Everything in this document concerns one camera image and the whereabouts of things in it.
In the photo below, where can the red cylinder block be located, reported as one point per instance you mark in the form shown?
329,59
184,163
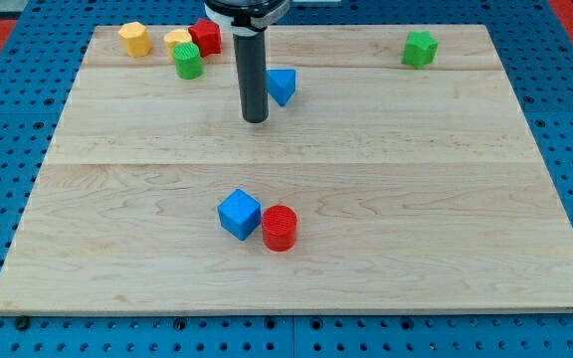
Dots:
279,226

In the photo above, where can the blue cube block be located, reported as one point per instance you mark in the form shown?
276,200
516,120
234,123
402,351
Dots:
239,214

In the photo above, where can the black round robot flange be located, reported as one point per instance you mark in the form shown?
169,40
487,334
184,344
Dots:
246,14

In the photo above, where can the yellow hexagon block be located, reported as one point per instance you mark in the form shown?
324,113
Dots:
134,39

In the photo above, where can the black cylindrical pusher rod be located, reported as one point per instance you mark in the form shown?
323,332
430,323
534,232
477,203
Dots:
250,52

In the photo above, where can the green star block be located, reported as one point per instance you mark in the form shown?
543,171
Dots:
420,49

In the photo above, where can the yellow heart block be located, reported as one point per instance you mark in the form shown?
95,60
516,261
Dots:
174,38

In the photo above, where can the blue triangle block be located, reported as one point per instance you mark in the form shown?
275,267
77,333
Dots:
281,85

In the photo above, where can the light wooden board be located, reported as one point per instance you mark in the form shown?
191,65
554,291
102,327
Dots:
416,191

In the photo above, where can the green cylinder block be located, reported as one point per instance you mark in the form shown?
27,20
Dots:
187,61

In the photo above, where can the red star block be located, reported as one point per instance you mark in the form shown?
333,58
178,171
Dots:
206,34

